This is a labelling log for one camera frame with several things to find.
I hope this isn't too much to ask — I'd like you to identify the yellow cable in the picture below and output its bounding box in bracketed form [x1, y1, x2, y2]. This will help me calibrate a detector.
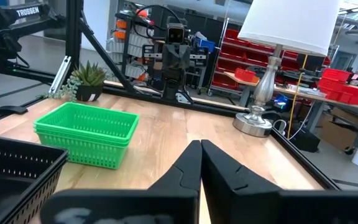
[287, 54, 309, 140]

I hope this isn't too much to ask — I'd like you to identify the silver lamp with white shade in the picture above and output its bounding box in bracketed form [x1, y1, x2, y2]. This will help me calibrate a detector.
[232, 0, 341, 138]

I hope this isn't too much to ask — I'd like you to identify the shelf with orange bins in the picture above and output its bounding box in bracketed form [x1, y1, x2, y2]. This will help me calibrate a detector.
[106, 6, 157, 83]

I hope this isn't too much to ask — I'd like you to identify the rack of red bins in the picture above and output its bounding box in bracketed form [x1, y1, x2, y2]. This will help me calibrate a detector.
[211, 28, 301, 91]

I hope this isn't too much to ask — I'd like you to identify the brown cardboard box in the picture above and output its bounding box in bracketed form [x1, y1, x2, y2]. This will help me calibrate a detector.
[317, 116, 358, 151]

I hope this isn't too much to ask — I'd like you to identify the wooden workbench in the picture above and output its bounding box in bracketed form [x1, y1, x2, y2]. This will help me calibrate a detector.
[224, 70, 358, 156]

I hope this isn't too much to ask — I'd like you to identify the red storage bin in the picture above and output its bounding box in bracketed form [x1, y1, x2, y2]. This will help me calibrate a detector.
[234, 68, 257, 83]
[317, 77, 358, 106]
[321, 68, 353, 82]

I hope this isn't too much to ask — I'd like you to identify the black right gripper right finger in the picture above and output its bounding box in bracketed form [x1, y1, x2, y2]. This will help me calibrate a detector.
[201, 139, 282, 224]

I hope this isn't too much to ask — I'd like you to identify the silver metal bracket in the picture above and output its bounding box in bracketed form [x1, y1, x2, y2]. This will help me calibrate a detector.
[48, 55, 73, 94]

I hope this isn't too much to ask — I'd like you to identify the black camera stand device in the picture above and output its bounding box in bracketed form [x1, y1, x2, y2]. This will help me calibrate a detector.
[161, 17, 193, 101]

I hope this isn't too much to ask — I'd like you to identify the blue storage bin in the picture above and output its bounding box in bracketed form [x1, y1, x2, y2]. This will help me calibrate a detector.
[194, 36, 216, 53]

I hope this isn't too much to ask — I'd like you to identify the succulent in black pot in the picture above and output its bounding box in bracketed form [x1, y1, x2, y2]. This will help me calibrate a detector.
[42, 60, 109, 103]

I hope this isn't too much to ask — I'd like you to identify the black box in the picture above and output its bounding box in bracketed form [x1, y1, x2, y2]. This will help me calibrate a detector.
[290, 126, 321, 153]

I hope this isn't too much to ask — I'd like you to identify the black frame foot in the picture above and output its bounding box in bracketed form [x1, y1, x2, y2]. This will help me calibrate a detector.
[0, 105, 29, 118]

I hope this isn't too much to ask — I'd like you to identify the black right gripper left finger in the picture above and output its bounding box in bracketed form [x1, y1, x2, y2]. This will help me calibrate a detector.
[147, 139, 203, 200]

